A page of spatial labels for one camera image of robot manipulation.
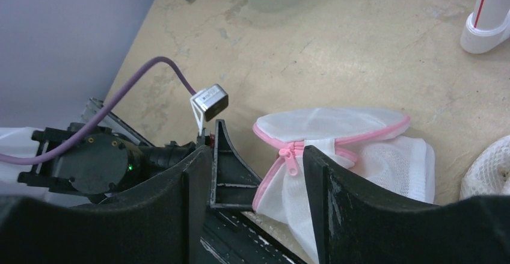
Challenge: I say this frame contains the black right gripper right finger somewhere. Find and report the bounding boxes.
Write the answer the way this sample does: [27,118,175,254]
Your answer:
[303,146,509,263]

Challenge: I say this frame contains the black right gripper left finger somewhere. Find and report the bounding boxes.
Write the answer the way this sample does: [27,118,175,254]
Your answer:
[1,146,212,263]

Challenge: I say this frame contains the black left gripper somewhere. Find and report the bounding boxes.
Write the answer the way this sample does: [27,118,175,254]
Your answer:
[139,119,262,210]

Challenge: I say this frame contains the pink-trimmed white laundry bag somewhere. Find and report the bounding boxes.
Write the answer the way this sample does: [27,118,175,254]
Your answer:
[252,108,435,263]

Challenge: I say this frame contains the white PVC pipe rack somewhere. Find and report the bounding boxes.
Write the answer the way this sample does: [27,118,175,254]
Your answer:
[460,0,509,54]

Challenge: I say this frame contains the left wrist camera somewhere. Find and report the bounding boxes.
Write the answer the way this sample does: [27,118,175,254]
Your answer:
[189,84,229,136]

